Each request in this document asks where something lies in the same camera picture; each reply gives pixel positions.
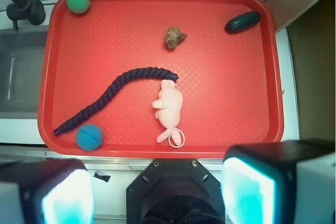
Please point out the pink plush bunny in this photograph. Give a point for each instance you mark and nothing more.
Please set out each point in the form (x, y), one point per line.
(168, 107)

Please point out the green ball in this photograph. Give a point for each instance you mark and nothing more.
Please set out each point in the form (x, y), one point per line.
(78, 6)

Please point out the red plastic tray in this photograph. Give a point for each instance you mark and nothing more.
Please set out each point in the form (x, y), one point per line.
(230, 82)

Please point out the grey sink basin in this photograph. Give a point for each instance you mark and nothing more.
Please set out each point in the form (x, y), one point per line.
(22, 57)

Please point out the brown rock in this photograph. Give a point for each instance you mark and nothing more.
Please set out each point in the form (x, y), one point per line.
(173, 37)

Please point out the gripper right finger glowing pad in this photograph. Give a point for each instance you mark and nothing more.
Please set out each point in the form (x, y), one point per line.
(285, 182)

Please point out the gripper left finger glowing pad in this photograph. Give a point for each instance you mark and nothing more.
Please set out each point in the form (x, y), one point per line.
(47, 191)

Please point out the blue ball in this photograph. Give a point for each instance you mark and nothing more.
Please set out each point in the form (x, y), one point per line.
(89, 137)

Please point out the dark green oval object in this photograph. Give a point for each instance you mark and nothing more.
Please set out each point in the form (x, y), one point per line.
(243, 22)

